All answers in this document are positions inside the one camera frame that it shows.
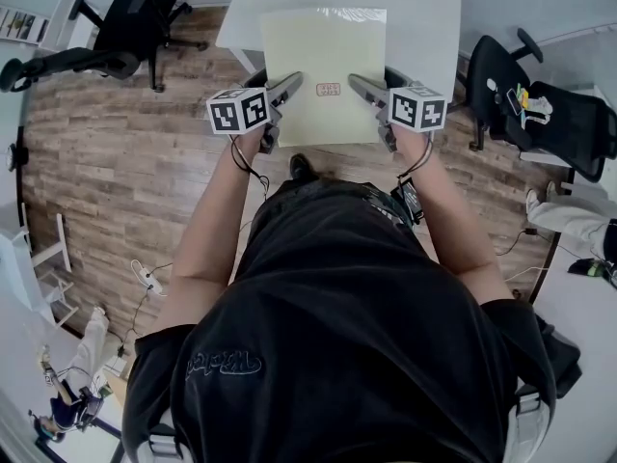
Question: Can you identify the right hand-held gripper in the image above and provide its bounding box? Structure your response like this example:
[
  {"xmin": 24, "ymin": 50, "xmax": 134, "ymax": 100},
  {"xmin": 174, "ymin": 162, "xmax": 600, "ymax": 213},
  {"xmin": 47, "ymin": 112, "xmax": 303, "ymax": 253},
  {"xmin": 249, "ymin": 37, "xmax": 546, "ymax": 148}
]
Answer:
[{"xmin": 347, "ymin": 66, "xmax": 448, "ymax": 153}]

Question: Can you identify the black wrist strap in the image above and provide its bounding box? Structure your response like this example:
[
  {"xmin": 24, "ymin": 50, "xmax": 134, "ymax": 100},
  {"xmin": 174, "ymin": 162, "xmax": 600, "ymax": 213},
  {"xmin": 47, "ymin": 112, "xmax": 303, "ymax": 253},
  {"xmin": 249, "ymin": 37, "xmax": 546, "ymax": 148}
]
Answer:
[
  {"xmin": 397, "ymin": 133, "xmax": 434, "ymax": 178},
  {"xmin": 229, "ymin": 134, "xmax": 253, "ymax": 177}
]

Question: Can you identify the person's right forearm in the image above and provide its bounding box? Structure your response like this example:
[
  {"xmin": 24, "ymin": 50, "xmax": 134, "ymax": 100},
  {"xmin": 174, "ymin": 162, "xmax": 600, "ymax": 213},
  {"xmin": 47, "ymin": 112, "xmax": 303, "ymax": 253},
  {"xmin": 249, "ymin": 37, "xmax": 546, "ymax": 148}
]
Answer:
[{"xmin": 393, "ymin": 129, "xmax": 500, "ymax": 279}]

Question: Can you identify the white low cabinet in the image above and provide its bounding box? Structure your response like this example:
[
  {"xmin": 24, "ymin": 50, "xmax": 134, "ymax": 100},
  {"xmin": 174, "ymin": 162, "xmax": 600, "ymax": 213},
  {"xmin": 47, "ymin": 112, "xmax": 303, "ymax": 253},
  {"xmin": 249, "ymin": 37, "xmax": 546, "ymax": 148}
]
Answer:
[{"xmin": 37, "ymin": 0, "xmax": 101, "ymax": 53}]

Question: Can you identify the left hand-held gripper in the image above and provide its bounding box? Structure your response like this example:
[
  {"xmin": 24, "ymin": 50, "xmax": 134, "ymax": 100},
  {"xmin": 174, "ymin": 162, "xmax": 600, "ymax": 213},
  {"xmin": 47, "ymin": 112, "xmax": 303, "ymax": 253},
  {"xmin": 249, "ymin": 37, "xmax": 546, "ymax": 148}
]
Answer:
[{"xmin": 206, "ymin": 67, "xmax": 306, "ymax": 155}]

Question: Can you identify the person's left forearm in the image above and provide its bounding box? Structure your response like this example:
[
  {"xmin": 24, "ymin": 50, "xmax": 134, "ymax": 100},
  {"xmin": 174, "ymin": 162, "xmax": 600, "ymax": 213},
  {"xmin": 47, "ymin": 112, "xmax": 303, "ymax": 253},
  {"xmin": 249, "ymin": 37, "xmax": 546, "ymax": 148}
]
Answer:
[{"xmin": 170, "ymin": 131, "xmax": 266, "ymax": 285}]

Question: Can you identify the white floor cable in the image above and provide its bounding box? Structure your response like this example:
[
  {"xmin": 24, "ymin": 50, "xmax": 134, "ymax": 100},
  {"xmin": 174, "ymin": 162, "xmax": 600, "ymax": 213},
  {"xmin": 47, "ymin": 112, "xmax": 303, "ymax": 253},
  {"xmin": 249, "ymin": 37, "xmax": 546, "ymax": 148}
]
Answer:
[{"xmin": 504, "ymin": 265, "xmax": 550, "ymax": 285}]

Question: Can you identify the white power strip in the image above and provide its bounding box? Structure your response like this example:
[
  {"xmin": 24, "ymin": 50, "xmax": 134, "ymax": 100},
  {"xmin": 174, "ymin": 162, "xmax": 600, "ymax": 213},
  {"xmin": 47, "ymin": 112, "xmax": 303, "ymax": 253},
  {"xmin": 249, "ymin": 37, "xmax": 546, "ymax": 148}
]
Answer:
[{"xmin": 130, "ymin": 258, "xmax": 164, "ymax": 297}]

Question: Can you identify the white crumpled object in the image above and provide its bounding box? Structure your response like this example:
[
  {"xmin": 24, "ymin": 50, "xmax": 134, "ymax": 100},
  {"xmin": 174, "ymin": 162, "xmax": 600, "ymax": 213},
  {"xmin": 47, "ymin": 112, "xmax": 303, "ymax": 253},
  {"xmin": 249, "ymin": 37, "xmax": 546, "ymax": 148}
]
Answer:
[{"xmin": 523, "ymin": 95, "xmax": 554, "ymax": 126}]

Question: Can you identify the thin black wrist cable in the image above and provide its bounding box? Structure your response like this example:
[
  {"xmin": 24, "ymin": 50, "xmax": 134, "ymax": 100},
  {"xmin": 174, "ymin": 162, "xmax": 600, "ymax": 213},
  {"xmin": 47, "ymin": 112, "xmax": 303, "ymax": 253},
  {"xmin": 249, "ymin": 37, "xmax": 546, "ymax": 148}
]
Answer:
[{"xmin": 246, "ymin": 169, "xmax": 272, "ymax": 203}]

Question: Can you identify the black office chair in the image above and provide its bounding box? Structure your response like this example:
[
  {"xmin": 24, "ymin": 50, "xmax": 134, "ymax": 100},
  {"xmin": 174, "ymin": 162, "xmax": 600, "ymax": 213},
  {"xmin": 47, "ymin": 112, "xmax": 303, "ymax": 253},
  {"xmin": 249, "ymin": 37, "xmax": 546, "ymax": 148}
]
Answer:
[
  {"xmin": 0, "ymin": 0, "xmax": 209, "ymax": 95},
  {"xmin": 454, "ymin": 27, "xmax": 617, "ymax": 184}
]

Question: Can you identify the black and green shoe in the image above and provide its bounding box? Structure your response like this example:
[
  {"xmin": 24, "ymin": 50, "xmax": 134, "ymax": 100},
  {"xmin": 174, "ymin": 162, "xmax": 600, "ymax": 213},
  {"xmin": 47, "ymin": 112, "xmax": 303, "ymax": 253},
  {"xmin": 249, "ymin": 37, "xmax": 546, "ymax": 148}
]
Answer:
[{"xmin": 567, "ymin": 257, "xmax": 607, "ymax": 280}]

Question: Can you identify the grey backpack strap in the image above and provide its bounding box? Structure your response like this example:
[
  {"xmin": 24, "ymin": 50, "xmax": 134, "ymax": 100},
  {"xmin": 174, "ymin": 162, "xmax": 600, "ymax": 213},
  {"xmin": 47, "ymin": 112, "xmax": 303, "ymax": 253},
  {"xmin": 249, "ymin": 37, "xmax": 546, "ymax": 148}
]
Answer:
[
  {"xmin": 146, "ymin": 421, "xmax": 185, "ymax": 463},
  {"xmin": 511, "ymin": 382, "xmax": 551, "ymax": 463}
]

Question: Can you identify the black tag device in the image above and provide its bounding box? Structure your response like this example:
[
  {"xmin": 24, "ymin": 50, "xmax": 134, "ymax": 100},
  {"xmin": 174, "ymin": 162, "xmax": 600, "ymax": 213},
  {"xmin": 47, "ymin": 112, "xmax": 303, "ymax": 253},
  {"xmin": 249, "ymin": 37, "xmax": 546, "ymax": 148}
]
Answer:
[{"xmin": 389, "ymin": 176, "xmax": 426, "ymax": 227}]

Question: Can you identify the black floor cable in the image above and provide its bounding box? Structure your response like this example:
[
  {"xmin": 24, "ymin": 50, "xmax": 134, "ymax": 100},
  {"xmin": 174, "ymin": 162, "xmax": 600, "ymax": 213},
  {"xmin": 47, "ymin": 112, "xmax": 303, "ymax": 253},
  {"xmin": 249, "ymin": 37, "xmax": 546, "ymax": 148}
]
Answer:
[{"xmin": 115, "ymin": 261, "xmax": 174, "ymax": 359}]

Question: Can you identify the pale yellow folder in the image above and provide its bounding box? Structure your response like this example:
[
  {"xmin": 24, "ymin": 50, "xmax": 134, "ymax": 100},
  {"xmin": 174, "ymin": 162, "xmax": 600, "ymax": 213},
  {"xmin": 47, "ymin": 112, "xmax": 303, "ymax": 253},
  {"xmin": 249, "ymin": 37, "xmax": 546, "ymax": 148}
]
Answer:
[{"xmin": 259, "ymin": 7, "xmax": 389, "ymax": 149}]

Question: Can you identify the person's black shoe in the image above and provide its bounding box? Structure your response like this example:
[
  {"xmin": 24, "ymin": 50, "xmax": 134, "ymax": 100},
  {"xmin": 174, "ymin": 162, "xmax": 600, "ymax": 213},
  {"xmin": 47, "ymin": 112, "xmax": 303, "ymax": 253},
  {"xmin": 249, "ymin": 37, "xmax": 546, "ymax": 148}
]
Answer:
[{"xmin": 288, "ymin": 152, "xmax": 313, "ymax": 181}]

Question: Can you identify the person's black t-shirt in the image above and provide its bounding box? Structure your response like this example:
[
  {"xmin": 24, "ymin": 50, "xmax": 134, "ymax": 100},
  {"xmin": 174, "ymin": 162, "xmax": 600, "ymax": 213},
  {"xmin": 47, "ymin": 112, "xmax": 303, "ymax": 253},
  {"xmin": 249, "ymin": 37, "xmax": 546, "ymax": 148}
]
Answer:
[{"xmin": 121, "ymin": 177, "xmax": 583, "ymax": 463}]

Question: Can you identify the white metal desk frame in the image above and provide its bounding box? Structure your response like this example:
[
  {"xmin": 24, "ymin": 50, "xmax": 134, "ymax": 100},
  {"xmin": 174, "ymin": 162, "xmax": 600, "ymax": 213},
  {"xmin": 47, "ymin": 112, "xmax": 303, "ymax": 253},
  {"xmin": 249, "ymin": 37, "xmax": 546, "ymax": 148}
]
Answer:
[{"xmin": 0, "ymin": 211, "xmax": 80, "ymax": 331}]

